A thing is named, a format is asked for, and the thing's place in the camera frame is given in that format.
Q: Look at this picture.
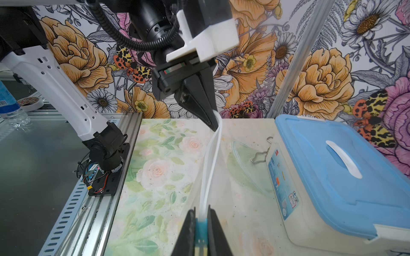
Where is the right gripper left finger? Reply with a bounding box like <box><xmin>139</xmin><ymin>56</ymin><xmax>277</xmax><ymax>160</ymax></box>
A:
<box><xmin>171</xmin><ymin>208</ymin><xmax>196</xmax><ymax>256</ymax></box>

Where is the blue lid storage box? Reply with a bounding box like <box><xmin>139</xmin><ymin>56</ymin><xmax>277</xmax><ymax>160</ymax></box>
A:
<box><xmin>267</xmin><ymin>115</ymin><xmax>410</xmax><ymax>255</ymax></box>

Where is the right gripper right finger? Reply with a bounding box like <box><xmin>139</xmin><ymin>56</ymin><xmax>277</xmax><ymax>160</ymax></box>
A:
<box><xmin>207</xmin><ymin>206</ymin><xmax>233</xmax><ymax>256</ymax></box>

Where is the clear plastic water bottle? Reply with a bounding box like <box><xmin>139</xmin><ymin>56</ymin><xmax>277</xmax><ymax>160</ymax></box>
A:
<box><xmin>1</xmin><ymin>82</ymin><xmax>31</xmax><ymax>130</ymax></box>

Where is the tape roll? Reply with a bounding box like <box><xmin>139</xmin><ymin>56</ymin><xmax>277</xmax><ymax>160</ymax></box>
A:
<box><xmin>17</xmin><ymin>97</ymin><xmax>44</xmax><ymax>112</ymax></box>

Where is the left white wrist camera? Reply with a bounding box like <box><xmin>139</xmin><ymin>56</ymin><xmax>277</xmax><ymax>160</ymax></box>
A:
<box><xmin>166</xmin><ymin>1</ymin><xmax>239</xmax><ymax>62</ymax></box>

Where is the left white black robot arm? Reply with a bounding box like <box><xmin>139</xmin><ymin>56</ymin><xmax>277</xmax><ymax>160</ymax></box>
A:
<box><xmin>1</xmin><ymin>1</ymin><xmax>232</xmax><ymax>172</ymax></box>

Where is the aluminium front rail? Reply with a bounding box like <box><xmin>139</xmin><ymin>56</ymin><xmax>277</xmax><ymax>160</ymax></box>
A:
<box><xmin>39</xmin><ymin>114</ymin><xmax>143</xmax><ymax>256</ymax></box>

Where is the left aluminium corner post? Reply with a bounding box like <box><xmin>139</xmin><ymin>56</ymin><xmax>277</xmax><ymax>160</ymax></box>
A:
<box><xmin>266</xmin><ymin>0</ymin><xmax>335</xmax><ymax>118</ymax></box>

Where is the left black corrugated cable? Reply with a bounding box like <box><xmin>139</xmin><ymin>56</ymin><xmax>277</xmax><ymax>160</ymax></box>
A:
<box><xmin>84</xmin><ymin>0</ymin><xmax>183</xmax><ymax>52</ymax></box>

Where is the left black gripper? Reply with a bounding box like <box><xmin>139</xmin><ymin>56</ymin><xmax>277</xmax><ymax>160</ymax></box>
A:
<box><xmin>152</xmin><ymin>52</ymin><xmax>218</xmax><ymax>131</ymax></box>

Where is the metal wire clip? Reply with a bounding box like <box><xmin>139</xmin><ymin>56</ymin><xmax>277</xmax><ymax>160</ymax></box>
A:
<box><xmin>251</xmin><ymin>136</ymin><xmax>273</xmax><ymax>165</ymax></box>

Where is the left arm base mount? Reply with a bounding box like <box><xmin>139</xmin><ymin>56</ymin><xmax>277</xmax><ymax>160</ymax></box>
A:
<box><xmin>74</xmin><ymin>143</ymin><xmax>130</xmax><ymax>197</ymax></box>

